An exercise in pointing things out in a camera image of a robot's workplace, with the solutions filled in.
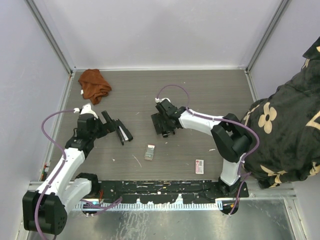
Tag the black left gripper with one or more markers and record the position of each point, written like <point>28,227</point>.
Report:
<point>109,127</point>

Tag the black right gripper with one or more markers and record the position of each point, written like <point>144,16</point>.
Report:
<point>170,127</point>

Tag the black stapler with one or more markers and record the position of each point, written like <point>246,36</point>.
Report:
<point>123,133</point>
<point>161,126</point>

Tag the red white staple box sleeve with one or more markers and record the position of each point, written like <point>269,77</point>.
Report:
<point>199,166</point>

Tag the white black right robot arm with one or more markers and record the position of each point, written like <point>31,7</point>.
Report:
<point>232,140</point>

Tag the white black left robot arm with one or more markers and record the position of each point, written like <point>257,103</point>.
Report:
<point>46,209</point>

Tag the orange-brown cloth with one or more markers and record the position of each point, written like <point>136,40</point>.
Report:
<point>94,86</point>

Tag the black floral fleece garment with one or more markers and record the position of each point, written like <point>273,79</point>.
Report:
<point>288,126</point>

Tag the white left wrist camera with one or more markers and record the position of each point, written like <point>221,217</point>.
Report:
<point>88,109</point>

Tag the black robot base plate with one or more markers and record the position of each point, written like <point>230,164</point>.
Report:
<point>160,191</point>

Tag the perforated cable duct strip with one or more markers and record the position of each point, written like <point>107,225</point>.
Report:
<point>176,206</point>

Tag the aluminium front rail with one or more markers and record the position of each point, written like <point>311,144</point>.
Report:
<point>285,190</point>

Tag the aluminium frame post left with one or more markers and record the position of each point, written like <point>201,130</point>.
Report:
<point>49,35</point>

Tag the aluminium frame post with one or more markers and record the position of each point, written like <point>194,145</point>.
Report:
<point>49,35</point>
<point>280,10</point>

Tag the aluminium frame post right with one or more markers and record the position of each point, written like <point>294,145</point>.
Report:
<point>280,10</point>

